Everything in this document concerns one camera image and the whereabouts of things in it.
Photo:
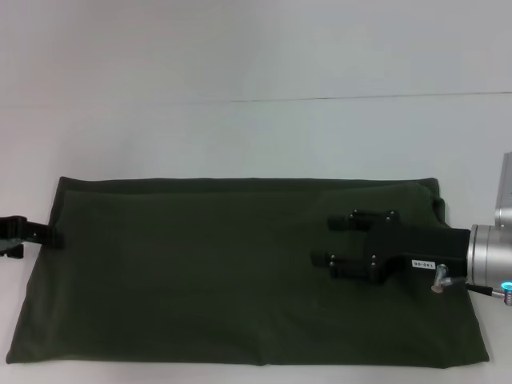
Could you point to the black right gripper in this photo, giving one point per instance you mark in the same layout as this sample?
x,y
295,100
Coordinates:
x,y
420,248

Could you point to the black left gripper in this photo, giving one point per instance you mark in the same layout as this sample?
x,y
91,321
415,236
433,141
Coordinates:
x,y
12,232

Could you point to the dark green FREE shirt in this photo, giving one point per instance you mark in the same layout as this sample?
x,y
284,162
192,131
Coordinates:
x,y
200,280

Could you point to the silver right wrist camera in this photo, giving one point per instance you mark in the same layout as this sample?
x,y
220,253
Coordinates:
x,y
505,192

